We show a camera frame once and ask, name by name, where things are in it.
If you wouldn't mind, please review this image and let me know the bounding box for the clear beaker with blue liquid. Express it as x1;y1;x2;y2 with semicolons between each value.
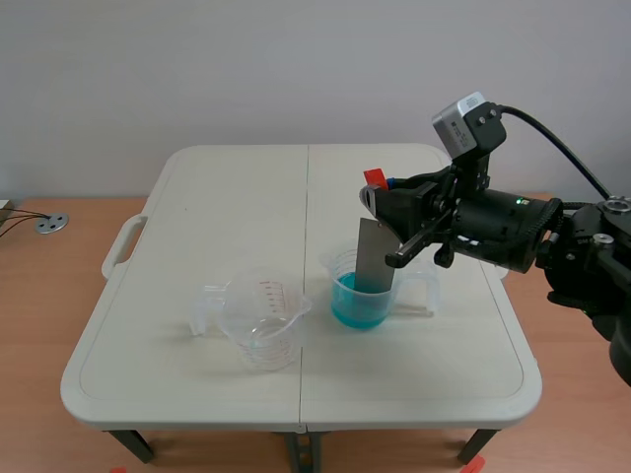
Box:
318;247;441;332

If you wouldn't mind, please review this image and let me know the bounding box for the grey metal plate orange handle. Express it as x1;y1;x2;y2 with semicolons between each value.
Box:
354;168;396;293

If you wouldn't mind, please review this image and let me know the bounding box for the black table leg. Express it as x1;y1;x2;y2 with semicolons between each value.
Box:
456;428;500;465
283;432;324;473
104;428;155;465

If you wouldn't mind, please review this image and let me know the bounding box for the empty clear plastic beaker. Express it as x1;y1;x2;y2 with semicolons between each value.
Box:
188;265;315;373

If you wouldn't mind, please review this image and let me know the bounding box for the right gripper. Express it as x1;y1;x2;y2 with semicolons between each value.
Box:
359;152;552;275

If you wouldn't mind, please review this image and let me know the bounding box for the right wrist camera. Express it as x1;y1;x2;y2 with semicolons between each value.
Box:
432;90;508;163

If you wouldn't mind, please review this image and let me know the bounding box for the black camera cable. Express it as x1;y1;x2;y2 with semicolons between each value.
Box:
496;104;613;199

